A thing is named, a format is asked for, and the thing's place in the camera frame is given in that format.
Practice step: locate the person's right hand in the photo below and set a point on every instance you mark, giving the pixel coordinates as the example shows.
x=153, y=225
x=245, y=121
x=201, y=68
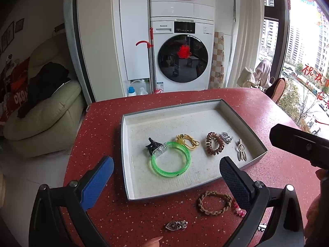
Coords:
x=323, y=175

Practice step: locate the checkered folded board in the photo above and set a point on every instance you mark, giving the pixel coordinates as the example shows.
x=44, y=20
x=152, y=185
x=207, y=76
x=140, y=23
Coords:
x=217, y=61

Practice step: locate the ornate silver hair clip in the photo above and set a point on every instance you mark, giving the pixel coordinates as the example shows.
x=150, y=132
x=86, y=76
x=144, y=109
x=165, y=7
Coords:
x=226, y=137

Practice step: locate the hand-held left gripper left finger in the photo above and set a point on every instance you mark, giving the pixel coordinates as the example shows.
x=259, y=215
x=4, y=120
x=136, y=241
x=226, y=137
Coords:
x=97, y=182

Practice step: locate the clear plastic hair clip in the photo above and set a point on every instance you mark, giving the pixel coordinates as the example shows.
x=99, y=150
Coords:
x=160, y=149

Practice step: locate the pale pink towel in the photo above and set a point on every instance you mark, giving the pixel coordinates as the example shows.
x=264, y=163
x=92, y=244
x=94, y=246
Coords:
x=263, y=70

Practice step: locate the large dark picture frame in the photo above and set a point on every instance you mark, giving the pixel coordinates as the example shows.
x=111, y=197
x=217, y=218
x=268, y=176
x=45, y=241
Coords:
x=7, y=36

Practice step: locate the clear plastic jug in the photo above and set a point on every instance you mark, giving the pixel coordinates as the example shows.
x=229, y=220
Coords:
x=140, y=85

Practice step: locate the person's right forearm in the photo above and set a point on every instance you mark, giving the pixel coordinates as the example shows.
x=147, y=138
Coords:
x=318, y=221

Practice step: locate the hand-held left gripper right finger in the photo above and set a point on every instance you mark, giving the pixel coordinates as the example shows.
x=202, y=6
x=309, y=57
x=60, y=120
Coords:
x=235, y=182

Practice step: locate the red window lettering sticker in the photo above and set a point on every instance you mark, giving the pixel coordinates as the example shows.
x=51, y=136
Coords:
x=314, y=72

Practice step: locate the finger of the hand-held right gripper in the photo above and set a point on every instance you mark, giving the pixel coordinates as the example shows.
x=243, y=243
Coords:
x=293, y=141

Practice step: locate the beige looped hair clip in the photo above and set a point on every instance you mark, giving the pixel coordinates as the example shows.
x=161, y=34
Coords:
x=239, y=143

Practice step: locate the beige cloth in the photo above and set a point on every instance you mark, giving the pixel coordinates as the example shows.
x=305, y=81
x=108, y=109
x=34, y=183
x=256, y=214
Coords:
x=245, y=77

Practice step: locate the small dark picture frame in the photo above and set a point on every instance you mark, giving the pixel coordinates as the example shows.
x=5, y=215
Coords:
x=19, y=25

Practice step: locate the person's left hand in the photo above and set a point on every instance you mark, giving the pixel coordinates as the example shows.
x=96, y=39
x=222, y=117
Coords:
x=154, y=241

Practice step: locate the red printed blanket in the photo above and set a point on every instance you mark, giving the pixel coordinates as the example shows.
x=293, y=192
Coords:
x=15, y=92

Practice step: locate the white tumble dryer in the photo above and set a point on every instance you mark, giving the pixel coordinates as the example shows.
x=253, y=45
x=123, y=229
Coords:
x=180, y=7

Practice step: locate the black clothes pile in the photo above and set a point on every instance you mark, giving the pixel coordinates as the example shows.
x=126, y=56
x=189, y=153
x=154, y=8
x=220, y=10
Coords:
x=43, y=87

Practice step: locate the red flower door decoration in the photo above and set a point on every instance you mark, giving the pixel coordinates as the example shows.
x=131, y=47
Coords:
x=183, y=52

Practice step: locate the blue capped detergent bottle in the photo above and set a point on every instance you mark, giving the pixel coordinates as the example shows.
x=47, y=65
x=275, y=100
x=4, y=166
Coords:
x=131, y=92

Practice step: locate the white tall cabinet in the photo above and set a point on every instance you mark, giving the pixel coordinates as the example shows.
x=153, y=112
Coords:
x=102, y=30

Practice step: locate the cream leather sofa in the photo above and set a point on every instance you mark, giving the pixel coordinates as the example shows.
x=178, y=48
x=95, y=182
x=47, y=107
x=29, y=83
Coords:
x=48, y=123

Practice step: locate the green translucent bangle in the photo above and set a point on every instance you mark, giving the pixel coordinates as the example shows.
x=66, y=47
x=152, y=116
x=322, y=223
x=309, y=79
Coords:
x=156, y=169

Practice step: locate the black claw hair clip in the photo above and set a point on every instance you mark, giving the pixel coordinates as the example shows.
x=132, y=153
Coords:
x=151, y=145

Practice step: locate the grey shallow tray box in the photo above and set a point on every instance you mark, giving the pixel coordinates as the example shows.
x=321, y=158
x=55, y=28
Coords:
x=180, y=123

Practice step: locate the white washing machine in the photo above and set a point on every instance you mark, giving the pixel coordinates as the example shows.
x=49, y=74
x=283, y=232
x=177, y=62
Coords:
x=164, y=33

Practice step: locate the small silver heart brooch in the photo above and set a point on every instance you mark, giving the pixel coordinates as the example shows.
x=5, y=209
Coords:
x=174, y=226

